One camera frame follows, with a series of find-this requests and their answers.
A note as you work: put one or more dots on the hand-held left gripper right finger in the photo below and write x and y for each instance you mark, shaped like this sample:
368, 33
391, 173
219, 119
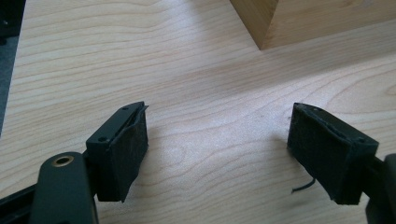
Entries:
327, 149

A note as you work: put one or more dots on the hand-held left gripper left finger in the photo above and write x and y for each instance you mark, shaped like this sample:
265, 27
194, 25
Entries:
120, 152

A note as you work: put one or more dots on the light wooden box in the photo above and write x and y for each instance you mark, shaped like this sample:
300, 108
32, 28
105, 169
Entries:
311, 18

